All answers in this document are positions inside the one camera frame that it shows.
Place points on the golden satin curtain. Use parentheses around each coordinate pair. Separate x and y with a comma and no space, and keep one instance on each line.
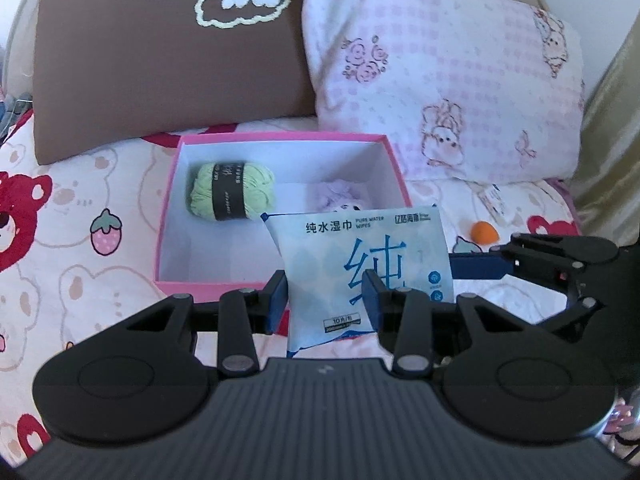
(612,160)

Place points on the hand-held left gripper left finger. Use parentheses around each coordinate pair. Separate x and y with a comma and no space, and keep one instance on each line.
(276,305)

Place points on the orange ball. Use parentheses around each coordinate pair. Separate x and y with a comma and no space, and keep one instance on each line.
(483,233)

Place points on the white printed tag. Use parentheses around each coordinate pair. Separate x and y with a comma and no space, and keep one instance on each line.
(494,201)

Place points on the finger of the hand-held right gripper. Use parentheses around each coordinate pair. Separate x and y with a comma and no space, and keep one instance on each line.
(575,317)
(477,266)

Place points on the pink checked cartoon pillow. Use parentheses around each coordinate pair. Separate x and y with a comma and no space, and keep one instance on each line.
(440,75)

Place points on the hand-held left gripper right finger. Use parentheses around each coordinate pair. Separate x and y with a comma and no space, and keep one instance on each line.
(372,305)

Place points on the wet wipes packet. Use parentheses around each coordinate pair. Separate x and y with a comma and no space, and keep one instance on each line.
(325,270)

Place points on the purple plush toy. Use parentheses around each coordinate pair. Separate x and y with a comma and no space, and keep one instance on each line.
(337,197)

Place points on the brown pillow with cloud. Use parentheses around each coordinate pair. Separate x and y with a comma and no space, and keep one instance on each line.
(150,70)

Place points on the green yarn ball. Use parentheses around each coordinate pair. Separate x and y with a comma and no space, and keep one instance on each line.
(200,192)

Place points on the pink cardboard box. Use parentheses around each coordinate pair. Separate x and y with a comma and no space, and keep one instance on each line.
(200,250)

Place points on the bear and strawberry printed bedsheet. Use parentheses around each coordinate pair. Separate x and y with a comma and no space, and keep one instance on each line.
(100,270)

